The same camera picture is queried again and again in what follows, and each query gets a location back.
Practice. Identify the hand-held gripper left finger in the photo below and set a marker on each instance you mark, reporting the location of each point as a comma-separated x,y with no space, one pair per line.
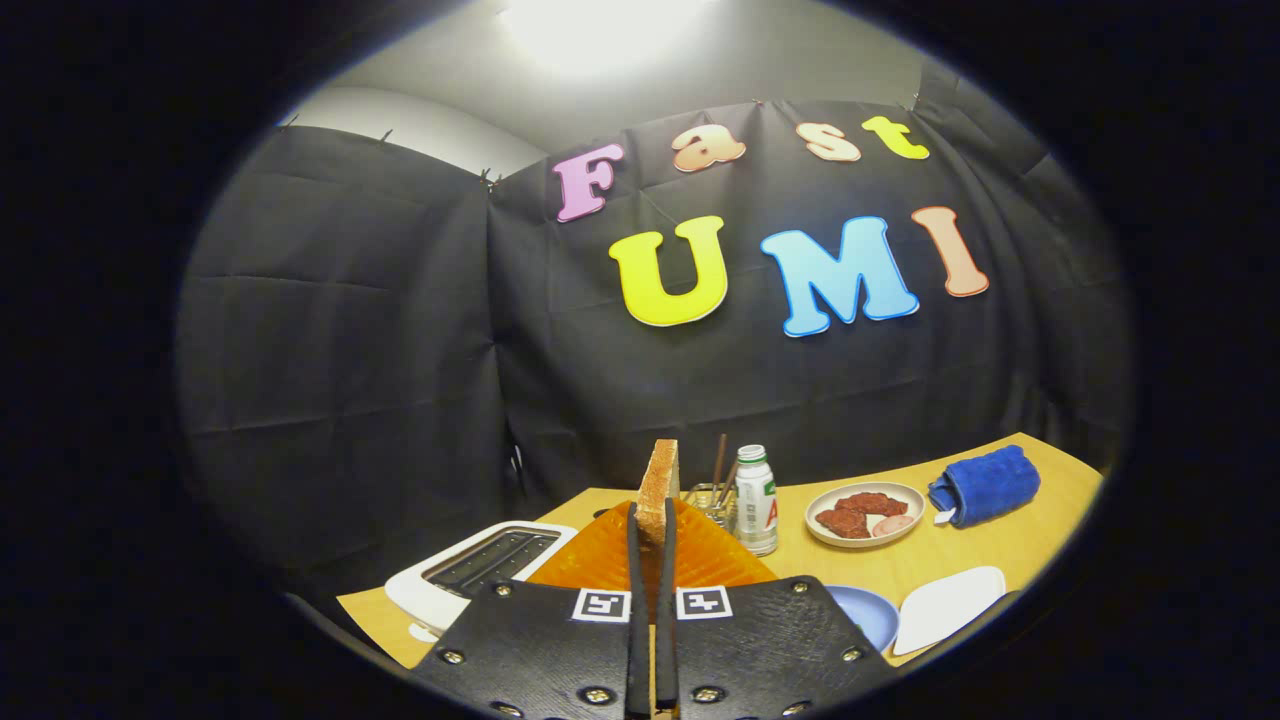
637,660

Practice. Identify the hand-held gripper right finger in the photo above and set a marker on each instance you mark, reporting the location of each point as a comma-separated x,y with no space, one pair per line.
667,660

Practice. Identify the brown toast slice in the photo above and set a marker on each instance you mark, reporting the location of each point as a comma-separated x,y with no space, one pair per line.
658,490

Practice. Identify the white drink bottle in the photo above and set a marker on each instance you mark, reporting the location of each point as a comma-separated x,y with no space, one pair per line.
757,510

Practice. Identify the brown wooden chopstick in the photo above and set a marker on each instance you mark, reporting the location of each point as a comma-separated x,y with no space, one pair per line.
731,475
719,460

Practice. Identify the blue plate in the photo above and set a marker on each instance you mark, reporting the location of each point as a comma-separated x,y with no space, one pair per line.
865,615

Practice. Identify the brown meat piece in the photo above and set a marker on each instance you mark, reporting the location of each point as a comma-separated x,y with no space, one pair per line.
842,523
872,503

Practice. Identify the beige round plate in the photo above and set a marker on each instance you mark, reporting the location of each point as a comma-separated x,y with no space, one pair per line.
822,500

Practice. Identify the white toaster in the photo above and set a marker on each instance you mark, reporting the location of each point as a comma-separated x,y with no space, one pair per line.
420,590

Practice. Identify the pink ham slice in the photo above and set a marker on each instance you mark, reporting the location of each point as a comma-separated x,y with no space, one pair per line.
890,525

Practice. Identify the white rounded plate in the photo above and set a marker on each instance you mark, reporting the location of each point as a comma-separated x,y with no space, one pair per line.
945,605

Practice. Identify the blue folded towel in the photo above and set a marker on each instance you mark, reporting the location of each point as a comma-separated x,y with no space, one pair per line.
990,485

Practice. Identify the black backdrop cloth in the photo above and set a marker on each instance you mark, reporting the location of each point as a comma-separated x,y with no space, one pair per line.
350,350

